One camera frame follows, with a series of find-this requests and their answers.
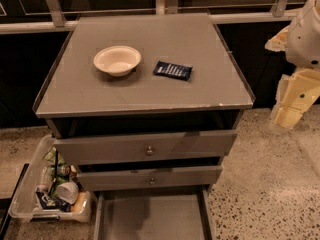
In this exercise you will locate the clear plastic bin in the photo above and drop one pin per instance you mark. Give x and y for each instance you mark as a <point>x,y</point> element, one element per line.
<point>25,204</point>

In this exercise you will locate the grey top drawer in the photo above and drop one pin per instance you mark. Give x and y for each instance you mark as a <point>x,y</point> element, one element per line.
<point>145,147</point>

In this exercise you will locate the white cup in bin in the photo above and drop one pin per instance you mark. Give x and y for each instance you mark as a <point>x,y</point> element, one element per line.
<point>68,192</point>

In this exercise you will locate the blue rxbar blueberry bar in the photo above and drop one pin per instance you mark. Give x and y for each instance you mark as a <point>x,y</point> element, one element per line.
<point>172,70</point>

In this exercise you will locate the metal railing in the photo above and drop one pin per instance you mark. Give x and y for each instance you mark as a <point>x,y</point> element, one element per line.
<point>40,16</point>

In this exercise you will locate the yellow sponge in bin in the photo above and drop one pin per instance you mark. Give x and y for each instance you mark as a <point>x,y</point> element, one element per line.
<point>78,205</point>

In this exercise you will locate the clear plastic bottle in bin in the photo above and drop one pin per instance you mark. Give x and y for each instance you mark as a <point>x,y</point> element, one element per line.
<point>44,182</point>

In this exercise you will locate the white paper bowl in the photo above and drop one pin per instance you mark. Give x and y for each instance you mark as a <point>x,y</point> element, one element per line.
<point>117,61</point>

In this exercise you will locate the green chip bag in bin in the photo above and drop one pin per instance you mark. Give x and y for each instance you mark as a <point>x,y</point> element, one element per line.
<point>54,156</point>

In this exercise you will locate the grey drawer cabinet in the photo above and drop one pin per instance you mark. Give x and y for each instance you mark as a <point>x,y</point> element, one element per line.
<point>78,100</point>

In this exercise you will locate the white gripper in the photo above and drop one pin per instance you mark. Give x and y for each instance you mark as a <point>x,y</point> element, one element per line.
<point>305,42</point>

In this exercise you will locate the blue snack bag in bin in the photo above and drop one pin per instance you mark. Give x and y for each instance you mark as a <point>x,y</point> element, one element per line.
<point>48,203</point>

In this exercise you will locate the grey middle drawer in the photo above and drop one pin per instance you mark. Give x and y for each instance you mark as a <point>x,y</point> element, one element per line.
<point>149,178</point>

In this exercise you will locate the grey drawer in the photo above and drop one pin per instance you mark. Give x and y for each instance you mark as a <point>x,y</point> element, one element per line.
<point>149,178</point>
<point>145,147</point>
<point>170,213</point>

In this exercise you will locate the green can in bin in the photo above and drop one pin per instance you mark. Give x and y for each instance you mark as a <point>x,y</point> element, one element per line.
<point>62,170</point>

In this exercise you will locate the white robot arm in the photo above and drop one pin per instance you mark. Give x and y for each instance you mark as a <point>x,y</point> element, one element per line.
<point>300,41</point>

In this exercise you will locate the grey bottom drawer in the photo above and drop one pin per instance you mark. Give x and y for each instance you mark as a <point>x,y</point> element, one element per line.
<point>170,213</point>

